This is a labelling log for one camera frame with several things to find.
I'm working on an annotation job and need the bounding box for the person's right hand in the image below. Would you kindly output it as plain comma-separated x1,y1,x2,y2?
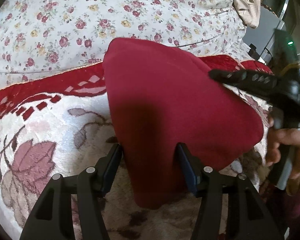
266,116,300,196

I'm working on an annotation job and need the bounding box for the red and white floral blanket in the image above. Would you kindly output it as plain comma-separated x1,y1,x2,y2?
0,59,270,239

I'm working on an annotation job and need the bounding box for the dark red small garment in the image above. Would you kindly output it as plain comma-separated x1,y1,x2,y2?
102,38,264,209

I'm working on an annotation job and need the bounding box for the floral rose print quilt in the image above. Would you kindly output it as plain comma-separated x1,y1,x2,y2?
0,0,249,88

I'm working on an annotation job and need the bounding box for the grey metal cabinet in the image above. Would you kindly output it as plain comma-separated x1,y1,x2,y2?
243,0,290,64

